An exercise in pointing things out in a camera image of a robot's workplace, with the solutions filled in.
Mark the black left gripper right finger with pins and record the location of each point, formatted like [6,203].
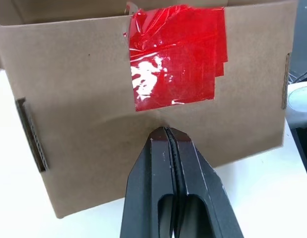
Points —
[203,198]

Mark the red tape patch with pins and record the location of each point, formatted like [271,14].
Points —
[173,62]

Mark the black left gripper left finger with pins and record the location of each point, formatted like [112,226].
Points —
[148,186]

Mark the pale round object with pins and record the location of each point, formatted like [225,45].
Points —
[300,99]

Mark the brown cardboard box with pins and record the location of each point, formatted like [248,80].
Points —
[69,99]

